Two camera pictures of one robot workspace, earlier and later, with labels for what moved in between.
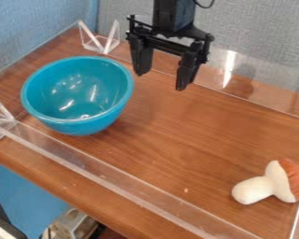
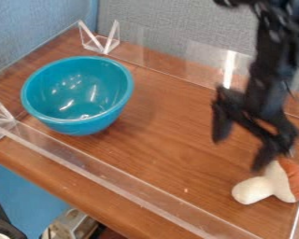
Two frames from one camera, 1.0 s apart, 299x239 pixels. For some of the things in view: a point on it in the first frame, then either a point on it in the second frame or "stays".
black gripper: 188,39 → 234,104
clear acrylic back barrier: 261,72 stays
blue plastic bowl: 75,93 stays
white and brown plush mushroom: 283,181 stays
